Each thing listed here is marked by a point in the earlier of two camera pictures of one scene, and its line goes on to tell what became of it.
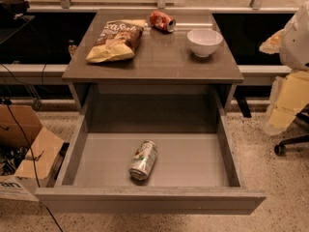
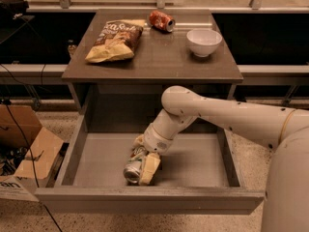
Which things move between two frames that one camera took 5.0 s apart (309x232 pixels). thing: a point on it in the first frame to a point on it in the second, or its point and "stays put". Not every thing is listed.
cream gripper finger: (272, 45) to (149, 169)
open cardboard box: (28, 151) stays put
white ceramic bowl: (204, 42) stays put
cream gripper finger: (268, 128) to (139, 141)
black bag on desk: (12, 6) stays put
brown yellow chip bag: (118, 41) stays put
